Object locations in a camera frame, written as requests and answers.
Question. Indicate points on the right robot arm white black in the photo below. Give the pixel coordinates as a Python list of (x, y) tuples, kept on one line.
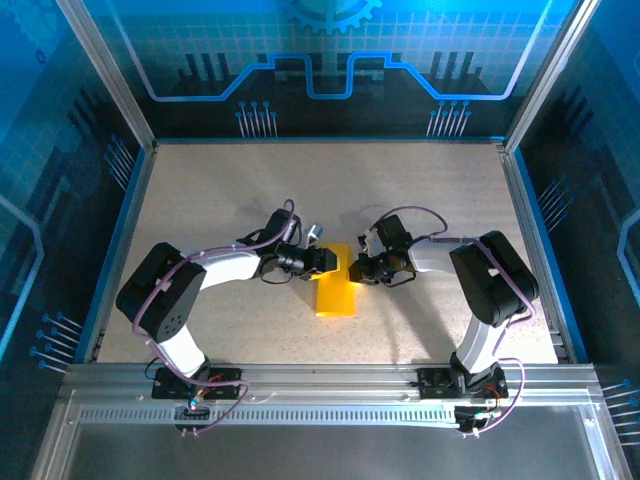
[(492, 280)]

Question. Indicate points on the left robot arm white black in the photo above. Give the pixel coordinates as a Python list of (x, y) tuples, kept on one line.
[(225, 267)]

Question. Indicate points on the grey metal sheet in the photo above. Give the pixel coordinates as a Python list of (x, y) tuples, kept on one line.
[(325, 455)]

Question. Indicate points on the small controller board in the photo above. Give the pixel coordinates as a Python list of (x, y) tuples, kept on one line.
[(192, 411), (472, 417)]

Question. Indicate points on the blue circuit print panel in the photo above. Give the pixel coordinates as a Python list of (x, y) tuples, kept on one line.
[(600, 150), (40, 150)]

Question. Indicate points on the wide aluminium extrusion rail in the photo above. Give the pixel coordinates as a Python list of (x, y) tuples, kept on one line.
[(325, 380)]

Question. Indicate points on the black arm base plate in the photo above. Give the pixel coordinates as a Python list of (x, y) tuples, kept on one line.
[(230, 382), (432, 385)]

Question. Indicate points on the aluminium rail with blue strip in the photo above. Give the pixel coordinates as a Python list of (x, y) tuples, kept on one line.
[(526, 210), (129, 210)]

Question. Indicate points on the gear print enclosure panel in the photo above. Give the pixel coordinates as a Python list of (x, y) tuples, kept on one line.
[(325, 30)]

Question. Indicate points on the aluminium frame post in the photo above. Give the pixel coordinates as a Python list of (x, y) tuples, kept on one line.
[(107, 75), (550, 75)]

